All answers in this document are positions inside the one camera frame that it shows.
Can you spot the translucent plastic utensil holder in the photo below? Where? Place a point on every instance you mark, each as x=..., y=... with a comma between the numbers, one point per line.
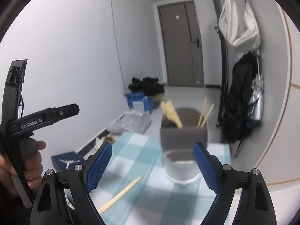
x=177, y=146

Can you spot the white shoulder bag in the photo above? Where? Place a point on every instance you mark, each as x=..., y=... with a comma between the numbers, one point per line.
x=241, y=32

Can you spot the teal plaid table cloth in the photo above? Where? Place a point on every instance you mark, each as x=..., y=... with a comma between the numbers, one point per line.
x=154, y=199

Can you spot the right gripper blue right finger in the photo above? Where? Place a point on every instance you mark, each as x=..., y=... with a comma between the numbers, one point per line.
x=255, y=203

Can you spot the person's left hand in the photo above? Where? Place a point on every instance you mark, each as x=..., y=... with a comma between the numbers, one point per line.
x=33, y=170

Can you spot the grey plastic mailer bag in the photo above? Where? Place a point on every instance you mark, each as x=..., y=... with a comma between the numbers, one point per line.
x=131, y=121

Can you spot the navy jordan shoe box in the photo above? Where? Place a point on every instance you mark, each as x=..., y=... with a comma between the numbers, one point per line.
x=66, y=161

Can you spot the black clothes pile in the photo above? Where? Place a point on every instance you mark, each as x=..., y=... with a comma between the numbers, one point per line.
x=149, y=86

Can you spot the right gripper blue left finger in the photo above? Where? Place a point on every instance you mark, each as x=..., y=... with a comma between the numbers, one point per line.
x=63, y=198

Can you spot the grey entrance door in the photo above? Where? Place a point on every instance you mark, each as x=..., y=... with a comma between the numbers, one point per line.
x=182, y=44

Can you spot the blue cardboard box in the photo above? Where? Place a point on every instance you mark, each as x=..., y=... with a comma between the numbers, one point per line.
x=138, y=101

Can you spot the tan shoe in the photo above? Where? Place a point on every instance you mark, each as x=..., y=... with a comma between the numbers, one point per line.
x=109, y=139

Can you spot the black jacket hanging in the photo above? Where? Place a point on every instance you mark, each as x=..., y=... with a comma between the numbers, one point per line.
x=235, y=119

